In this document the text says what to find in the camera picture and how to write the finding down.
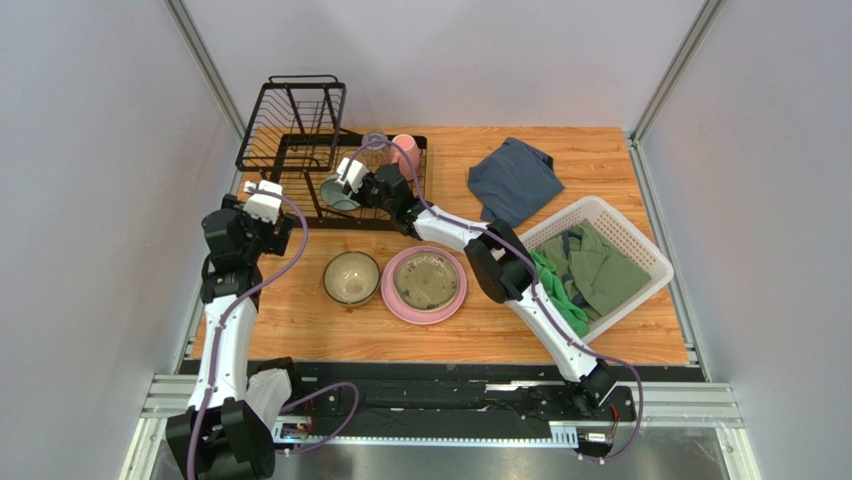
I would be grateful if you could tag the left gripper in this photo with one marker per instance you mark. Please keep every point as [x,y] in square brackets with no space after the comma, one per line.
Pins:
[274,243]

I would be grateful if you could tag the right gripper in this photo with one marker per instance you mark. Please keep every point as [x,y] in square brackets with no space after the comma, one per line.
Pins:
[366,190]

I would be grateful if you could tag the clear glass cup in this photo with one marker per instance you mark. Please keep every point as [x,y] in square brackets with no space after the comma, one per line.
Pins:
[375,148]

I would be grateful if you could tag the pink mug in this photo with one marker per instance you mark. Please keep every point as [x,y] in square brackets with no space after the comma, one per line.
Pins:
[406,156]

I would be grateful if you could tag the light green bowl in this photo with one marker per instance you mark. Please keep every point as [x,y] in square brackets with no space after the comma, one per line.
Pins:
[332,194]

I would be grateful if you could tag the beige brown bowl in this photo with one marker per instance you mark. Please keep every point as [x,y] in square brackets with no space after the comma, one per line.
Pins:
[352,278]

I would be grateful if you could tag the cream patterned plate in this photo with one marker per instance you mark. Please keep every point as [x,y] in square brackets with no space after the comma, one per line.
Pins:
[426,307]

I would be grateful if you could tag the clear glass plate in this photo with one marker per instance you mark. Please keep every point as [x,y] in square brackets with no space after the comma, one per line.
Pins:
[426,282]

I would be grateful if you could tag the pink plate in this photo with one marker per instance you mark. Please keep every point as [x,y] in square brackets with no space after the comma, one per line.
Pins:
[424,285]

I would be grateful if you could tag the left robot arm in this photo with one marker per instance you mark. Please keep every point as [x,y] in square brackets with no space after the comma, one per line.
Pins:
[225,431]

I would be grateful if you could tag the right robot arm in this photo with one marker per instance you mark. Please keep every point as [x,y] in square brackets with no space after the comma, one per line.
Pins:
[502,266]

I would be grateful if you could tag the folded blue cloth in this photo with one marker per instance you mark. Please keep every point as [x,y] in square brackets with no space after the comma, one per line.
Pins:
[514,182]

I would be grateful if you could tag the white plastic basket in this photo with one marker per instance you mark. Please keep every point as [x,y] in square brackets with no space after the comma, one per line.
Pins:
[624,235]

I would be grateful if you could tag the olive green shirt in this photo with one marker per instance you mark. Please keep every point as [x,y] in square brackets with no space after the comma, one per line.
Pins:
[597,276]

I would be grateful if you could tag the bright green towel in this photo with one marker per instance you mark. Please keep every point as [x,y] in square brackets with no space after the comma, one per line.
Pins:
[575,316]

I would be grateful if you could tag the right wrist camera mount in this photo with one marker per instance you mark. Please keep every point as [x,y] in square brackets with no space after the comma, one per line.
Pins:
[350,173]

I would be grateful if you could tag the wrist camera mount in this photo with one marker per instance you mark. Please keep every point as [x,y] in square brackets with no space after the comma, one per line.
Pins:
[264,200]
[350,173]

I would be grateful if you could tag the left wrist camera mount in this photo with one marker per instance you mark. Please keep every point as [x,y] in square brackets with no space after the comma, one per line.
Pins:
[264,200]

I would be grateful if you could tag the black wire dish rack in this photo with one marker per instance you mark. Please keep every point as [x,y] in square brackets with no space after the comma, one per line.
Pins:
[295,138]

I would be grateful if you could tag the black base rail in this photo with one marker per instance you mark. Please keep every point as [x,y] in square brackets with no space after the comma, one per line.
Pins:
[487,404]

